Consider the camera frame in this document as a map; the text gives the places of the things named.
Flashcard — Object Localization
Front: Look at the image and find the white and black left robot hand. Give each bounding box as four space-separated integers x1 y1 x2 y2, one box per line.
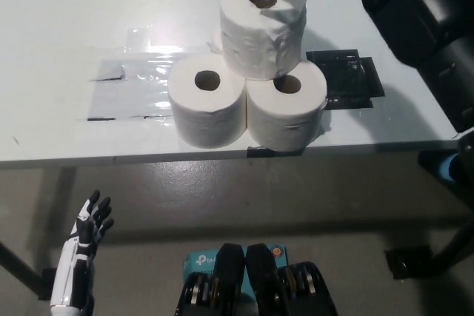
50 189 114 306

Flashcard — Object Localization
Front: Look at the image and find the white toilet paper roll with tape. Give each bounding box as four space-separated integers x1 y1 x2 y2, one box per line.
218 0 309 82

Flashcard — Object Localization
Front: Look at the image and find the black diagonal table leg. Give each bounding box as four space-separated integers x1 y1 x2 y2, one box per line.
0 241 49 300
433 219 474 269

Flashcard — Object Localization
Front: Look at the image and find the black square tape patch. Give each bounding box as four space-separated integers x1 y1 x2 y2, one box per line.
305 48 386 110

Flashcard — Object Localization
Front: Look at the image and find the teal tp-link box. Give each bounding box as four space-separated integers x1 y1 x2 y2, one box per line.
181 243 289 298

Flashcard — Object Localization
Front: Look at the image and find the black tape strip on table edge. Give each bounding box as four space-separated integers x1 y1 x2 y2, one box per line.
245 145 277 158

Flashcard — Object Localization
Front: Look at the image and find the clear tape sheet over grey patch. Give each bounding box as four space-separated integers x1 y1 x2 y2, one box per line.
87 27 178 121

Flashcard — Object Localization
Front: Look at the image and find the black object with blue part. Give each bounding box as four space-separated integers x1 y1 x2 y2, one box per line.
417 149 462 186

